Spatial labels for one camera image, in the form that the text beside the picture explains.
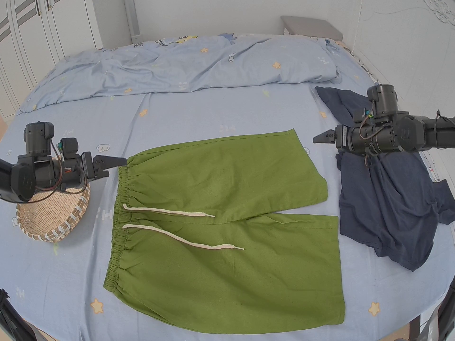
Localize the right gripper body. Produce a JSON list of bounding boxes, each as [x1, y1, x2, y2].
[[336, 123, 374, 154]]

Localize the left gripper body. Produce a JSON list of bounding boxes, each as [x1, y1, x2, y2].
[[60, 151, 96, 191]]

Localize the green shorts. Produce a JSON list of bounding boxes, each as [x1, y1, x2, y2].
[[103, 128, 346, 334]]

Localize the round woven basket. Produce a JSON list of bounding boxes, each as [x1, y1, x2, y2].
[[16, 155, 91, 243]]

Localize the dark blue garment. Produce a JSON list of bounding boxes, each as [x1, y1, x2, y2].
[[314, 87, 455, 272]]

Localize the bed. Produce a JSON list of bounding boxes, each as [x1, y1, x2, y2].
[[0, 0, 455, 341]]

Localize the grey bedside table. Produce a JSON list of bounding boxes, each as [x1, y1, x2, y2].
[[280, 16, 345, 40]]

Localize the pale blue quilt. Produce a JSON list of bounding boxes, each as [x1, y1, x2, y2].
[[16, 33, 343, 114]]

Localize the white wardrobe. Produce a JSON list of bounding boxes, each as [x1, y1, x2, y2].
[[0, 0, 123, 120]]

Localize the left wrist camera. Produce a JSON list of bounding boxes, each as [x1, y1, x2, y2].
[[59, 138, 79, 159]]

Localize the black cable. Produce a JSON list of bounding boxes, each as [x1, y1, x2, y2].
[[30, 185, 89, 204]]

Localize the white cord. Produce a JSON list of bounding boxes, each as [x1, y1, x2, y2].
[[350, 0, 365, 54]]

